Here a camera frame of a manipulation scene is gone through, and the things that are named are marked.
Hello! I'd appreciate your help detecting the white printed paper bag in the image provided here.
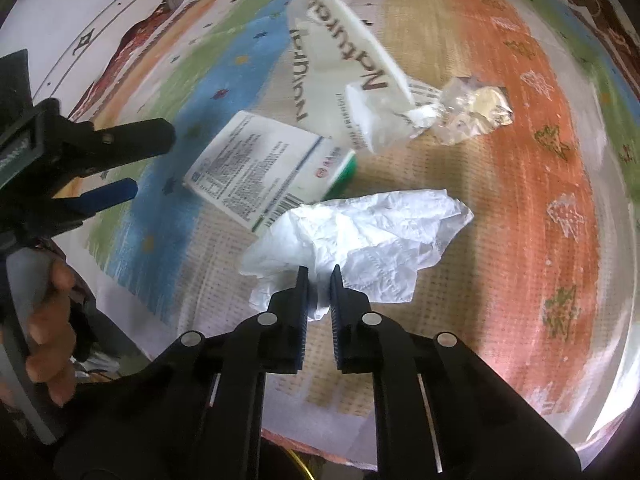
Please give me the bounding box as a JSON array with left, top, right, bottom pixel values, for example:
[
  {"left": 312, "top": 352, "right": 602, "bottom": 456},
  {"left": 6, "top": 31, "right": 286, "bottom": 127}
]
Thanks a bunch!
[{"left": 286, "top": 0, "right": 447, "bottom": 157}]

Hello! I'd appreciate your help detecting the person's left hand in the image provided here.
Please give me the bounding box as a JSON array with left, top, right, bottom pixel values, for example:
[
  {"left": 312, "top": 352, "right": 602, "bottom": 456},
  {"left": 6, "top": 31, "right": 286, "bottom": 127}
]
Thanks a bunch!
[{"left": 26, "top": 258, "right": 79, "bottom": 409}]

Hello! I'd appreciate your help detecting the crumpled clear foil wrapper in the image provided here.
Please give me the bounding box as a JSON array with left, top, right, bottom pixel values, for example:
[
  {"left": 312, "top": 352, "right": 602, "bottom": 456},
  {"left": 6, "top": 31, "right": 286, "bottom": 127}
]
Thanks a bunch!
[{"left": 429, "top": 76, "right": 516, "bottom": 147}]

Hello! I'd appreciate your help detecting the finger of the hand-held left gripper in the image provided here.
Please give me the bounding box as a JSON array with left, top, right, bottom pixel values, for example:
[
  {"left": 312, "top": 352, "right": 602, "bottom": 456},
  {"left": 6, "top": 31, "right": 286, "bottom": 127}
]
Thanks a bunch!
[
  {"left": 54, "top": 116, "right": 177, "bottom": 182},
  {"left": 51, "top": 176, "right": 139, "bottom": 222}
]

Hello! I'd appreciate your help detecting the white decorated headboard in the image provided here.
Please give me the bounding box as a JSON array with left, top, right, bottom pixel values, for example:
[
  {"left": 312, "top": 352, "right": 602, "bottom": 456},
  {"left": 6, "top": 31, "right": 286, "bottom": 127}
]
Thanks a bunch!
[{"left": 0, "top": 0, "right": 172, "bottom": 111}]

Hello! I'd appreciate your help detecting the white green medicine box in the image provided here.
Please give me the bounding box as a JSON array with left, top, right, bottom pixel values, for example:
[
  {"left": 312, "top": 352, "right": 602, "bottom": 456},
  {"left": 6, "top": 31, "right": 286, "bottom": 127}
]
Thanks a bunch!
[{"left": 182, "top": 110, "right": 359, "bottom": 234}]

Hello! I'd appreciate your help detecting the white tissue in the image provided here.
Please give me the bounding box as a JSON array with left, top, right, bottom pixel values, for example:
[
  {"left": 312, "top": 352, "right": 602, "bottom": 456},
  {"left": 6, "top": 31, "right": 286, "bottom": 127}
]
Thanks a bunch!
[{"left": 238, "top": 188, "right": 475, "bottom": 324}]

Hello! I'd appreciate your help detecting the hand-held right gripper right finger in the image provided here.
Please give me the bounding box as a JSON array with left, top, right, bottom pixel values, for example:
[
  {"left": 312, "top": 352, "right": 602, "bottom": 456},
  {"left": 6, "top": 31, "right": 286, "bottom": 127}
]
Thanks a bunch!
[{"left": 329, "top": 265, "right": 583, "bottom": 480}]

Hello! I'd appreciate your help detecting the striped colourful blanket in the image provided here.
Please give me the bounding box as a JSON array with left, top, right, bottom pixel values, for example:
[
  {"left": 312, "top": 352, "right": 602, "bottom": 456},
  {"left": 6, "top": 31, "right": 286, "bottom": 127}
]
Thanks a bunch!
[{"left": 67, "top": 0, "right": 633, "bottom": 471}]

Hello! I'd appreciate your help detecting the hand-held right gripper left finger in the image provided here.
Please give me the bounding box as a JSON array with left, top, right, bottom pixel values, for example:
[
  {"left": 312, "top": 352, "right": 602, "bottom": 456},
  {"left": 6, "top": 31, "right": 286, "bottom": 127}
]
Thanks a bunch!
[{"left": 52, "top": 266, "right": 310, "bottom": 480}]

